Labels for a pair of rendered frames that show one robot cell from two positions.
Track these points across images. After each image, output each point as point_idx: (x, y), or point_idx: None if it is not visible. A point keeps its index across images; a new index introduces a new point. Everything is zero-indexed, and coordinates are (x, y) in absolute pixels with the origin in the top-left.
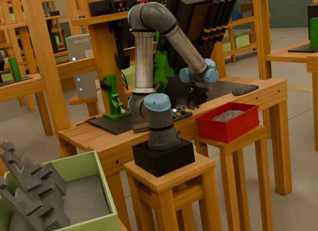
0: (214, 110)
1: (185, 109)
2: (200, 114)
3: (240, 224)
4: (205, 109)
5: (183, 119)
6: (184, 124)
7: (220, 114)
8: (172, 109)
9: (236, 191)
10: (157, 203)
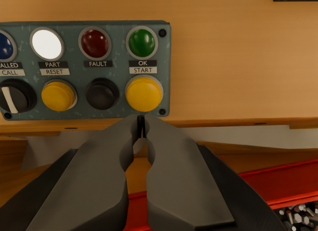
0: (286, 205)
1: (140, 66)
2: (216, 121)
3: (198, 143)
4: (283, 93)
5: (94, 119)
6: (98, 125)
7: (290, 217)
8: (34, 26)
9: (213, 145)
10: None
